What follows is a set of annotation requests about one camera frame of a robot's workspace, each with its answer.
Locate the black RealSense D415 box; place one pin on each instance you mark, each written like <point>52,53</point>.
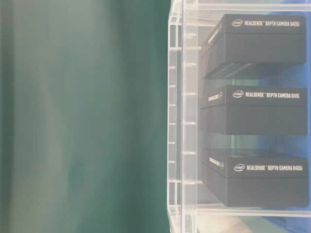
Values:
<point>255,110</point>

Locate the clear plastic storage bin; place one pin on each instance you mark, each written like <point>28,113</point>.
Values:
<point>191,207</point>

